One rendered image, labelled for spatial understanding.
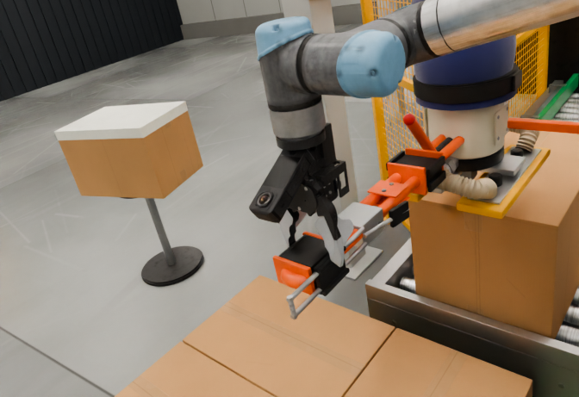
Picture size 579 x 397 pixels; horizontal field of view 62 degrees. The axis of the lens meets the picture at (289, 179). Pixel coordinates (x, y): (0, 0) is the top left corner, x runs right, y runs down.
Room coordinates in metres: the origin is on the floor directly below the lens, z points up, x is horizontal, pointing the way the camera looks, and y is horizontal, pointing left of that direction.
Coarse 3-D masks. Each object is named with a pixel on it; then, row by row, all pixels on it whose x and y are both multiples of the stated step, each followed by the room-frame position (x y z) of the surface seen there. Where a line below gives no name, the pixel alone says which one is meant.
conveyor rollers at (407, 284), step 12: (576, 96) 2.74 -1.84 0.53; (564, 108) 2.57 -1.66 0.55; (576, 108) 2.59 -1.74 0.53; (552, 120) 2.45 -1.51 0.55; (564, 120) 2.41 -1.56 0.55; (576, 120) 2.37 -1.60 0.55; (408, 288) 1.32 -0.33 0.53; (576, 300) 1.11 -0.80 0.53; (576, 312) 1.05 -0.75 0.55; (576, 324) 1.04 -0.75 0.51; (564, 336) 0.98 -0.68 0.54; (576, 336) 0.97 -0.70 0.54
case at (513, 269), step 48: (576, 144) 1.33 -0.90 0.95; (432, 192) 1.22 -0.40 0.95; (528, 192) 1.11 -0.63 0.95; (576, 192) 1.06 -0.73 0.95; (432, 240) 1.17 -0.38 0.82; (480, 240) 1.07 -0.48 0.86; (528, 240) 0.98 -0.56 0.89; (576, 240) 1.09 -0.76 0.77; (432, 288) 1.18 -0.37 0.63; (480, 288) 1.07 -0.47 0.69; (528, 288) 0.98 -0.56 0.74; (576, 288) 1.13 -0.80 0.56
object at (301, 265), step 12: (300, 240) 0.67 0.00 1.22; (312, 240) 0.66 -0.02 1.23; (288, 252) 0.64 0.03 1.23; (300, 252) 0.63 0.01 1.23; (312, 252) 0.62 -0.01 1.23; (324, 252) 0.62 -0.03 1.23; (276, 264) 0.63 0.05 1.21; (288, 264) 0.61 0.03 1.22; (300, 264) 0.60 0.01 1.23; (312, 264) 0.59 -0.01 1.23; (312, 288) 0.58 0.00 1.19
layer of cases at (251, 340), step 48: (288, 288) 1.44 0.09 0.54; (192, 336) 1.29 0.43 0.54; (240, 336) 1.24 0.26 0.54; (288, 336) 1.20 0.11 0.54; (336, 336) 1.15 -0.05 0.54; (384, 336) 1.11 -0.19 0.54; (144, 384) 1.12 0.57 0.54; (192, 384) 1.08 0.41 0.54; (240, 384) 1.04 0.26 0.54; (288, 384) 1.01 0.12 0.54; (336, 384) 0.97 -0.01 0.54; (384, 384) 0.94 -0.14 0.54; (432, 384) 0.91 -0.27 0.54; (480, 384) 0.88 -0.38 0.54; (528, 384) 0.85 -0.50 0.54
